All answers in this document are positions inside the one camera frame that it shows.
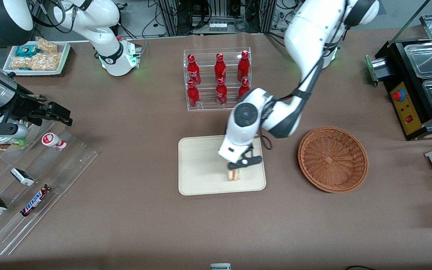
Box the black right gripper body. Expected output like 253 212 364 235
2 94 52 125

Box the cream rectangular plastic tray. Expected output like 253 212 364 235
178 135 267 196

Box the white tray with nut snacks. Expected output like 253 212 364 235
3 40 71 78

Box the round brown wicker basket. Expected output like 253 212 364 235
298 126 369 194

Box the small white yogurt bottle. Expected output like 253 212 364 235
41 132 68 152

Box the round green-rimmed snack cup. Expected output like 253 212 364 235
0 136 26 151

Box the large peanut brittle packet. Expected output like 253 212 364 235
11 52 62 72

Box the clear acrylic stepped display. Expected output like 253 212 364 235
0 119 99 256

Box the clear acrylic bottle rack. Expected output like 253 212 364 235
183 46 252 111

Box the red cola bottle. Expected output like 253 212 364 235
215 78 228 107
237 50 251 83
187 80 201 109
238 78 251 100
214 52 227 84
186 54 202 86

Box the teal snack packet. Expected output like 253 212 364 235
15 45 39 57

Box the small peanut brittle packet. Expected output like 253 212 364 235
35 37 59 54

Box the Snickers chocolate bar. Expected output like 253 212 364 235
20 184 53 217

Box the black food warmer yellow panel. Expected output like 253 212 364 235
365 13 432 142

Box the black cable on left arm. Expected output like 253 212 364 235
253 56 323 151

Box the aluminium frame equipment rack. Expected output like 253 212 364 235
156 0 288 37

